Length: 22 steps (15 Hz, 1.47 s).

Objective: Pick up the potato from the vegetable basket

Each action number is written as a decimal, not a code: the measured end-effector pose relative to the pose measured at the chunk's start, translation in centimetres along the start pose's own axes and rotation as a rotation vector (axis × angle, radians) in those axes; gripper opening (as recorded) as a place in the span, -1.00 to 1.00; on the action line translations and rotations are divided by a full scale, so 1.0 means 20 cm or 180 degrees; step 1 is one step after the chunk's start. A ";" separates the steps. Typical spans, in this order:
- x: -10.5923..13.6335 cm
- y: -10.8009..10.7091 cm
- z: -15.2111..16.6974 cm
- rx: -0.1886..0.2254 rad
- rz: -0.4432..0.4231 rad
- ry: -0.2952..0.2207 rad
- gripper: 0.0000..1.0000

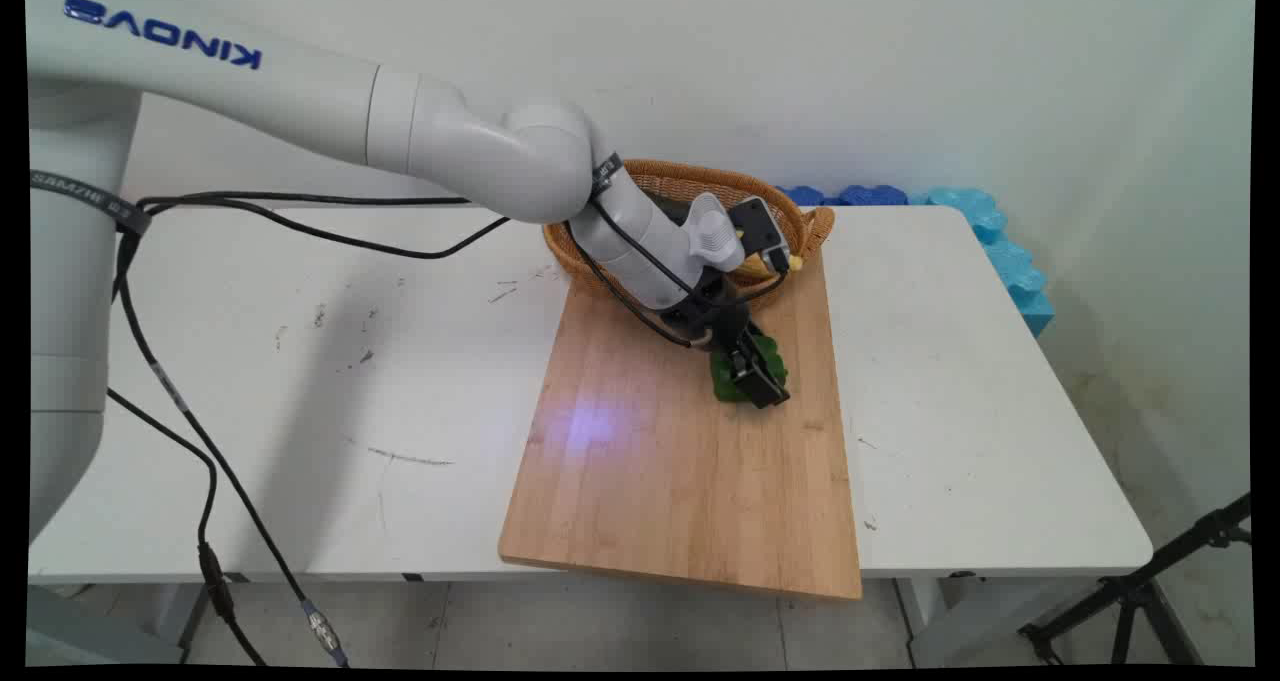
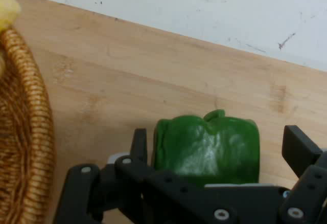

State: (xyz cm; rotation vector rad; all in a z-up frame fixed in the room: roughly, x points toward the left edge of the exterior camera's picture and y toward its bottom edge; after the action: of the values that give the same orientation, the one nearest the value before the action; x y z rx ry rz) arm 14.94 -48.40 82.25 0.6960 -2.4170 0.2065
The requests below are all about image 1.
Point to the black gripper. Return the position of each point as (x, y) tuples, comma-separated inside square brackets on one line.
[(712, 311)]

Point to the green bell pepper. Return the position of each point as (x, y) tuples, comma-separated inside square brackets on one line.
[(724, 383)]

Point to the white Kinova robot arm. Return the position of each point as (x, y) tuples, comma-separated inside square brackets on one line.
[(300, 91)]

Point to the yellow corn cob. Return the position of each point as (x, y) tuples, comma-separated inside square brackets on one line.
[(760, 273)]

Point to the wooden cutting board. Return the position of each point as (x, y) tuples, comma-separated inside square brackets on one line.
[(680, 481)]

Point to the dark blue foam piece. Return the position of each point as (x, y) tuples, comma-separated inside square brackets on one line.
[(872, 195), (802, 195)]

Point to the woven wicker basket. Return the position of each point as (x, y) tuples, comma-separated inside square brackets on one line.
[(660, 176)]

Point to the light blue foam piece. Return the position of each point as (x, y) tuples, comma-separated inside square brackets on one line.
[(1010, 261)]

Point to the white table leg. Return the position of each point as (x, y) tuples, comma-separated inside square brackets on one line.
[(925, 611)]

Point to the black tripod stand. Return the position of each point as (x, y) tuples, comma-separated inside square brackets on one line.
[(1135, 589)]

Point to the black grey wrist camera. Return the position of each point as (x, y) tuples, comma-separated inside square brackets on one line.
[(758, 226)]

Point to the light grey camera mount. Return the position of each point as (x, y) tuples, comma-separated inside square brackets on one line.
[(712, 233)]

